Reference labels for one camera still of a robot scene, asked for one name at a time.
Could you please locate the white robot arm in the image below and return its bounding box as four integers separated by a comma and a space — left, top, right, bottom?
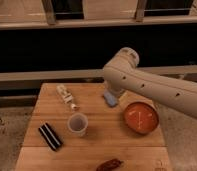
102, 47, 197, 119

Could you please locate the orange ceramic bowl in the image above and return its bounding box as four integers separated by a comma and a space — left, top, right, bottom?
123, 102, 159, 135

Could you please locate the blue sponge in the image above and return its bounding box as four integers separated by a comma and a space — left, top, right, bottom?
103, 91, 118, 107

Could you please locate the white tube bottle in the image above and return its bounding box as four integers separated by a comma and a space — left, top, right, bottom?
56, 84, 78, 111

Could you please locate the wooden table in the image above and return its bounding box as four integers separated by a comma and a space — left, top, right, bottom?
15, 83, 173, 171

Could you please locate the black white striped box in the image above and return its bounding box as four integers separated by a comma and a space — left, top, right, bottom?
38, 123, 63, 151

